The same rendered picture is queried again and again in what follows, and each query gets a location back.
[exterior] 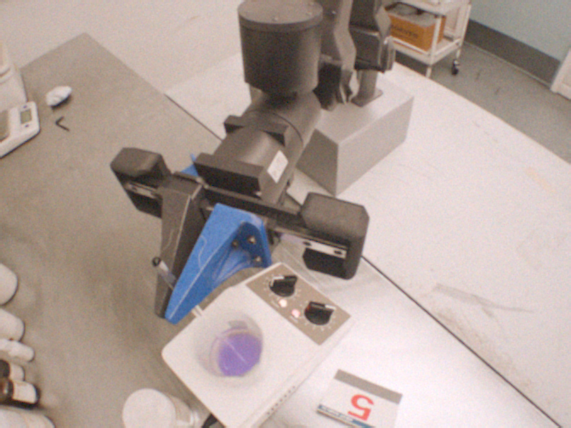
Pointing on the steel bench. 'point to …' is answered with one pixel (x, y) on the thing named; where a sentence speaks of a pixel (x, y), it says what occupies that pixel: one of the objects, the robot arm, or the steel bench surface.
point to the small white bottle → (17, 350)
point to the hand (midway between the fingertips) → (189, 272)
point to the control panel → (317, 333)
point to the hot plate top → (178, 360)
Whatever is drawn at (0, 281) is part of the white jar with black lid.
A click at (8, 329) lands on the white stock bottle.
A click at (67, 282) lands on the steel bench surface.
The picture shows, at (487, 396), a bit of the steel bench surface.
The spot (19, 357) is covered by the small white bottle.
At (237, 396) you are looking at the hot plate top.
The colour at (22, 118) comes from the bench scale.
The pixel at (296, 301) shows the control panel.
